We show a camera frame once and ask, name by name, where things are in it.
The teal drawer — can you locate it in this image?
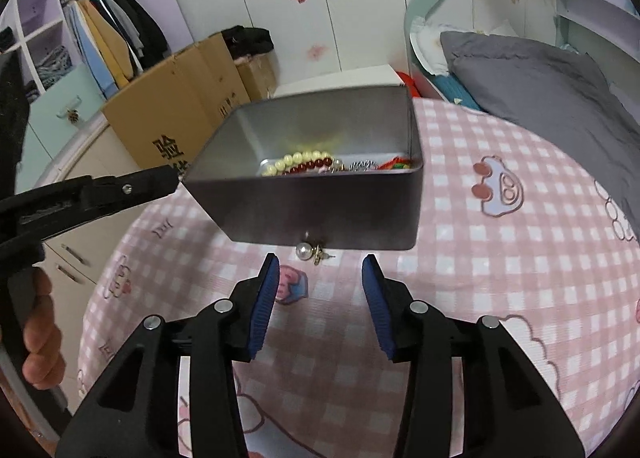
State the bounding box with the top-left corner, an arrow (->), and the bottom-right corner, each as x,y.
22,61 -> 108,161

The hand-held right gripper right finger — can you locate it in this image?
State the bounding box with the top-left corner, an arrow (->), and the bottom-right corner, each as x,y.
361,253 -> 586,458

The red cord bracelet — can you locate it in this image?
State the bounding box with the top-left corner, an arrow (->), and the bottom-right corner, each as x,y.
377,154 -> 413,171

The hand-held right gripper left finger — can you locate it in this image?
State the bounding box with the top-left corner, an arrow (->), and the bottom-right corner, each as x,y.
55,253 -> 281,458

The white lower cabinet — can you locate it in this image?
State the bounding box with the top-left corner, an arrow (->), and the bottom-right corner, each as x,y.
15,118 -> 146,374

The grey metal tin box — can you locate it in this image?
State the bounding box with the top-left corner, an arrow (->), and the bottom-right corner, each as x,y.
181,84 -> 425,251

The lilac cubby shelf unit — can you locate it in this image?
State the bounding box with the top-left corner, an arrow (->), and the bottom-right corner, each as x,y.
0,0 -> 196,104

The small cardboard box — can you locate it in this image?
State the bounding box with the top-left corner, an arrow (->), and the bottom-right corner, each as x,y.
235,53 -> 278,102

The white board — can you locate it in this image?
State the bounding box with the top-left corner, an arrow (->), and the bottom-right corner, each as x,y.
272,64 -> 406,99

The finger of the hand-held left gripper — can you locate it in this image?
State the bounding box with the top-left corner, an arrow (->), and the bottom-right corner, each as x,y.
15,164 -> 181,243

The light blue hanging shirt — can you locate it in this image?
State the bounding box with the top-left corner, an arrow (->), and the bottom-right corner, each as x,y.
65,1 -> 116,99

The large cardboard box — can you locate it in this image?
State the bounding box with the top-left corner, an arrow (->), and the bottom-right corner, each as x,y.
101,33 -> 251,170

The red cloth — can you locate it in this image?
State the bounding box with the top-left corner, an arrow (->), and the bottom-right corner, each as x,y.
395,69 -> 418,99

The pink checked tablecloth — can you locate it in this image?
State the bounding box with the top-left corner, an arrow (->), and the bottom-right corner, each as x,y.
75,98 -> 640,458

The white pillow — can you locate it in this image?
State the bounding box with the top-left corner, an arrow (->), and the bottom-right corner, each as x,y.
410,21 -> 521,76

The white wardrobe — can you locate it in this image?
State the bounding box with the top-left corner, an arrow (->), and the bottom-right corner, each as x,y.
155,0 -> 451,84

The person's left hand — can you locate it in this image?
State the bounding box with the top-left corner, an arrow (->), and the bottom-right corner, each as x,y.
22,268 -> 66,389

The dark red bead bracelet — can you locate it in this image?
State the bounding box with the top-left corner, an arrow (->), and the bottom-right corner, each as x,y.
285,155 -> 346,175

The folded grey striped cloth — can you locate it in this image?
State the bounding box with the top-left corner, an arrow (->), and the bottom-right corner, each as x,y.
32,46 -> 73,89

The black hanging jacket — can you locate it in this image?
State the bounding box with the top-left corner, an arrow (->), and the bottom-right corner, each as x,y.
112,0 -> 168,70

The yellow hanging jacket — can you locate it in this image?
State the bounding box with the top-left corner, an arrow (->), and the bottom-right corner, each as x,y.
80,0 -> 133,89

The teal knitted cloth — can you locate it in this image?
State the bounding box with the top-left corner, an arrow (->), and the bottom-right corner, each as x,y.
431,73 -> 483,112

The grey hanging garment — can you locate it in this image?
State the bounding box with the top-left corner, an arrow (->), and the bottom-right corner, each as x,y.
97,0 -> 141,59

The pearl earring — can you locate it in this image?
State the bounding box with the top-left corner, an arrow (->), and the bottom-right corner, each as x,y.
296,239 -> 333,265

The grey blanket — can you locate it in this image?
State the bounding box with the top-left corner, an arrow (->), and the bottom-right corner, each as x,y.
439,30 -> 640,244

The black clothes pile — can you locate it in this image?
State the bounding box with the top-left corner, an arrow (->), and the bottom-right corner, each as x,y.
220,25 -> 275,59

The pile of bead bracelets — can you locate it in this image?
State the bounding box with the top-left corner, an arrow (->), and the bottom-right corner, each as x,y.
260,150 -> 333,177

